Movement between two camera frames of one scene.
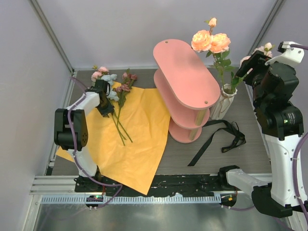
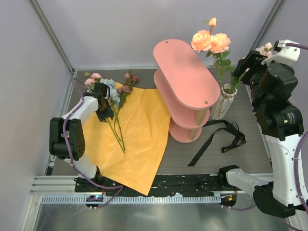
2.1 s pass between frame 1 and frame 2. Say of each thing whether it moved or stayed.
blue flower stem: moved
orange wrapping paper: stayed
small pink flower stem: moved
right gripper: stayed
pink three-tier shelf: stayed
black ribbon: stayed
